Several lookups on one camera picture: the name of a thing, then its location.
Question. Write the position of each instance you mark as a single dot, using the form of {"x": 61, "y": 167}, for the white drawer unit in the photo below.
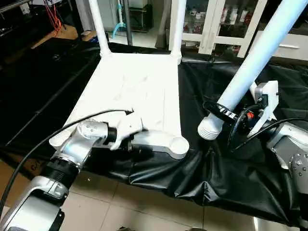
{"x": 288, "y": 48}

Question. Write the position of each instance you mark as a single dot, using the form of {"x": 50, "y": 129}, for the brown cardboard box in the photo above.
{"x": 24, "y": 171}

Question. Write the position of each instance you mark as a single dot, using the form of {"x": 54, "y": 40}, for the blue box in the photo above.
{"x": 89, "y": 36}

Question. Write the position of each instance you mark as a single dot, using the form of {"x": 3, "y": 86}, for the white glass-door cabinet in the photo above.
{"x": 207, "y": 26}

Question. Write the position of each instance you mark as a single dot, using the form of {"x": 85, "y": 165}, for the teal and white pole tool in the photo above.
{"x": 119, "y": 21}

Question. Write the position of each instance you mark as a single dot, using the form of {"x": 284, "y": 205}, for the white plastic table top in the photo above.
{"x": 134, "y": 86}

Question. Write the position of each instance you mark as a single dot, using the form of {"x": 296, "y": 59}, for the dark metal stand pole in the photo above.
{"x": 128, "y": 21}

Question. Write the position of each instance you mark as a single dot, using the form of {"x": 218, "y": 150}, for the black thin rod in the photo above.
{"x": 14, "y": 6}

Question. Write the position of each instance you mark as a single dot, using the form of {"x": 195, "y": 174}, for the black mat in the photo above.
{"x": 216, "y": 183}

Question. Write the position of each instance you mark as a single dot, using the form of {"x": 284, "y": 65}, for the white plastic table leg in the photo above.
{"x": 255, "y": 57}
{"x": 177, "y": 29}
{"x": 98, "y": 26}

